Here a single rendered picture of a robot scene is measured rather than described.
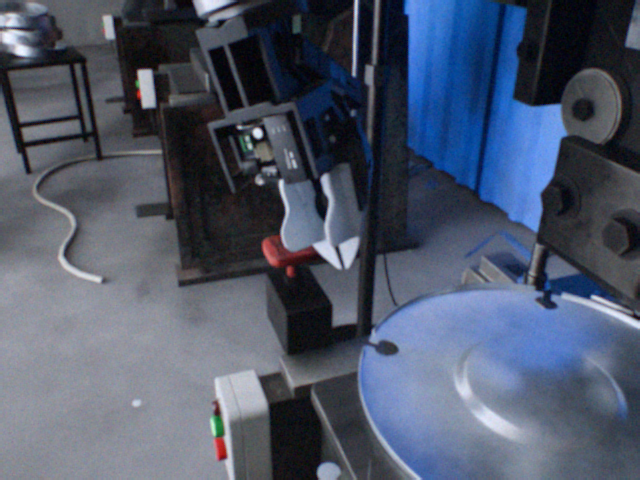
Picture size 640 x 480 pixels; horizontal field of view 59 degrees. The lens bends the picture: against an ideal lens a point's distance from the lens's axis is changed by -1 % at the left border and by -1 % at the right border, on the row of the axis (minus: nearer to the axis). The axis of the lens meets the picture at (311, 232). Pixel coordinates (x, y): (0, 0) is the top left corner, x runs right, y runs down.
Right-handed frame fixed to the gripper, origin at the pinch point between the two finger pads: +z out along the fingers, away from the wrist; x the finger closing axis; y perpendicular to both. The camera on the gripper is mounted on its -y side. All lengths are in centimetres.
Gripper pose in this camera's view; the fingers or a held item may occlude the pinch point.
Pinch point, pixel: (343, 249)
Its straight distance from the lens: 48.2
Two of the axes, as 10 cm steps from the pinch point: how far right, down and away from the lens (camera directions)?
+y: -3.8, 4.3, -8.2
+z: 2.9, 8.9, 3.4
